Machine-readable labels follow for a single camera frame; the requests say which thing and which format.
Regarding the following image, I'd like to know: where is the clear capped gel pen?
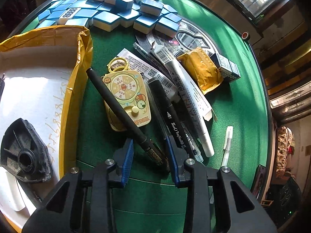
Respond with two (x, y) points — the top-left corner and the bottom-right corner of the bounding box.
(181, 122), (204, 163)

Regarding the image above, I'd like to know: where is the black marker white text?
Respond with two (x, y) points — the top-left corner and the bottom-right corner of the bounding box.
(148, 78), (195, 159)

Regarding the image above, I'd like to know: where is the thin black pen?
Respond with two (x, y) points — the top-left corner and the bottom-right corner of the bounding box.
(86, 68), (169, 174)

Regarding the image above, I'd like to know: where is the white paint marker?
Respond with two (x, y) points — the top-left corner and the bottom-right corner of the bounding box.
(165, 59), (215, 157)

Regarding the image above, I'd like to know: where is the white slim pen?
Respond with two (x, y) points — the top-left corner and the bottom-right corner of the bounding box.
(221, 126), (233, 167)

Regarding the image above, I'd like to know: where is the yellow cartoon toy case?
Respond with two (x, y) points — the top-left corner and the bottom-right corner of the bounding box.
(102, 57), (151, 127)

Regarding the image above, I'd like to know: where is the long white marker box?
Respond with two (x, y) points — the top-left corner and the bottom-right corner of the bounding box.
(153, 44), (212, 122)

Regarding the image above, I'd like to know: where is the black plastic fan part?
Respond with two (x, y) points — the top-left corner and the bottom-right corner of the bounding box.
(1, 118), (53, 183)

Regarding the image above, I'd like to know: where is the white adapter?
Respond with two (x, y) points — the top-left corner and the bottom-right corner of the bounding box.
(0, 167), (25, 212)

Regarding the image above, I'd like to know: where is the clear gel pen black grip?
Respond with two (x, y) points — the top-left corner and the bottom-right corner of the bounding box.
(0, 73), (5, 100)

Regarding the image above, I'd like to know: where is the orange padded envelope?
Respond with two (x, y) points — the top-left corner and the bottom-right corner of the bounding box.
(177, 47), (224, 95)

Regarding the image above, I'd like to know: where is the smartphone on table edge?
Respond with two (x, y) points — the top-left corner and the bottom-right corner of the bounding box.
(250, 165), (266, 199)

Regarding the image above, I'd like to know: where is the white ointment tube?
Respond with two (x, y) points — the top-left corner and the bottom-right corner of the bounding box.
(117, 48), (181, 103)

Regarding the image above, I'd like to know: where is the small white green box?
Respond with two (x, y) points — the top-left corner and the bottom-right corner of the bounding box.
(210, 53), (240, 83)

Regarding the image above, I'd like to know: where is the yellow taped cardboard tray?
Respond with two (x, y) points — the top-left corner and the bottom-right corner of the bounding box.
(0, 25), (94, 232)

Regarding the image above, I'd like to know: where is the blue mahjong tile pile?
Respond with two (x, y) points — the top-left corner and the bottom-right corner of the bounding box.
(37, 0), (182, 38)

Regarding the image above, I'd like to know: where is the black camera housing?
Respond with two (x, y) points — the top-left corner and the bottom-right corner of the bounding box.
(265, 177), (302, 228)

